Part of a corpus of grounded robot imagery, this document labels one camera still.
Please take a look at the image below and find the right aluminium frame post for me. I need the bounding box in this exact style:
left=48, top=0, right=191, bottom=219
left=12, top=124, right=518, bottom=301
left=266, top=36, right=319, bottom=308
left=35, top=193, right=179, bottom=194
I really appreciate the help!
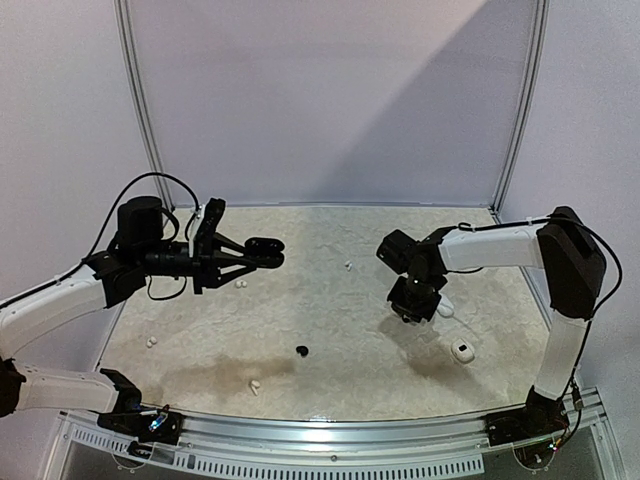
left=489, top=0, right=549, bottom=216

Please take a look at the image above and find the white case with black window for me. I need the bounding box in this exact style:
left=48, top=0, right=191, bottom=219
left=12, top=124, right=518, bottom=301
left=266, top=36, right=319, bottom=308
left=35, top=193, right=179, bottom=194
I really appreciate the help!
left=451, top=338, right=475, bottom=364

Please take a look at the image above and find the left aluminium frame post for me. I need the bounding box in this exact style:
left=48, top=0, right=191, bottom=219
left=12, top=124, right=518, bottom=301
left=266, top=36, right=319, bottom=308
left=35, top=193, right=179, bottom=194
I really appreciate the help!
left=113, top=0, right=175, bottom=215

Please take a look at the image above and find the black oval charging case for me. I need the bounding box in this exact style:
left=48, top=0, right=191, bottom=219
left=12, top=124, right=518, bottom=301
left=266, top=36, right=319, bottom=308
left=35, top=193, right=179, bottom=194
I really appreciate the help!
left=244, top=237, right=285, bottom=269

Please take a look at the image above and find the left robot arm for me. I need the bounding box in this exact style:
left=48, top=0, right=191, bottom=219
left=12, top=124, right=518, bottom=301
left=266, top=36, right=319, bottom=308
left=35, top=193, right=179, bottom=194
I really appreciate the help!
left=1, top=196, right=284, bottom=434

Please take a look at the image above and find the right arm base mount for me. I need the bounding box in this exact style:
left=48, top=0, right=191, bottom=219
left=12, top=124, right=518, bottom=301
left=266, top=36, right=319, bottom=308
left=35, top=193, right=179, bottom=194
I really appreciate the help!
left=482, top=389, right=569, bottom=446

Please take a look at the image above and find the aluminium front rail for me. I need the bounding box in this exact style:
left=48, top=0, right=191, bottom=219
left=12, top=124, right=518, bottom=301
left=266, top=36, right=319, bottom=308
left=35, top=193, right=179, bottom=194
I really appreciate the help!
left=45, top=389, right=624, bottom=479

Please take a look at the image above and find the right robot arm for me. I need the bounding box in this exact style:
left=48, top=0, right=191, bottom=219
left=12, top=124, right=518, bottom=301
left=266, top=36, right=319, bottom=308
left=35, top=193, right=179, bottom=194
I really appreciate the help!
left=375, top=206, right=607, bottom=436

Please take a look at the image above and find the white oval charging case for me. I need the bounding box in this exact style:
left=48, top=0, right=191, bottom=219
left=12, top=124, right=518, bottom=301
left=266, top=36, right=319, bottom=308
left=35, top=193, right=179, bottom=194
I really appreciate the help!
left=436, top=294, right=455, bottom=318

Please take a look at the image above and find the black clip earbud centre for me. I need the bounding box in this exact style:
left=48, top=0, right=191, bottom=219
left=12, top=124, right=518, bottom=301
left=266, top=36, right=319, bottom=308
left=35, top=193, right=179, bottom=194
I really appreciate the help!
left=296, top=345, right=309, bottom=358

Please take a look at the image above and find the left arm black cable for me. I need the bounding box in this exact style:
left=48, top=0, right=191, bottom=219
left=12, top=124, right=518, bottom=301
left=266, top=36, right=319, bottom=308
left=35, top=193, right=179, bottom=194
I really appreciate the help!
left=0, top=172, right=201, bottom=311

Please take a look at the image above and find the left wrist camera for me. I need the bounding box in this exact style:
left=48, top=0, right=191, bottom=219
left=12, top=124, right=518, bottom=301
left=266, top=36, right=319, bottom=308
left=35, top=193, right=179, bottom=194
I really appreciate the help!
left=189, top=198, right=226, bottom=259

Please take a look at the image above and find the aluminium frame post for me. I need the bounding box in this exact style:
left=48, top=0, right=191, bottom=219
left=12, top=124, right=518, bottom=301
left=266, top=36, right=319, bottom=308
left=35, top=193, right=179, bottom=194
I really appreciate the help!
left=489, top=0, right=549, bottom=216
left=113, top=0, right=175, bottom=215

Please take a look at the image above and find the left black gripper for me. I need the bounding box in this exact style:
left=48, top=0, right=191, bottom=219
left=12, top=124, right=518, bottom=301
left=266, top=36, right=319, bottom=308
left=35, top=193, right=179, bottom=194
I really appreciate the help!
left=137, top=232, right=257, bottom=294

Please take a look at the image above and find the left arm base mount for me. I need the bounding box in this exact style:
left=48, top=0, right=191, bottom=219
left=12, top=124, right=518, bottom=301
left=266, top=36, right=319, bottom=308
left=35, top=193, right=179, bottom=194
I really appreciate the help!
left=97, top=405, right=186, bottom=445

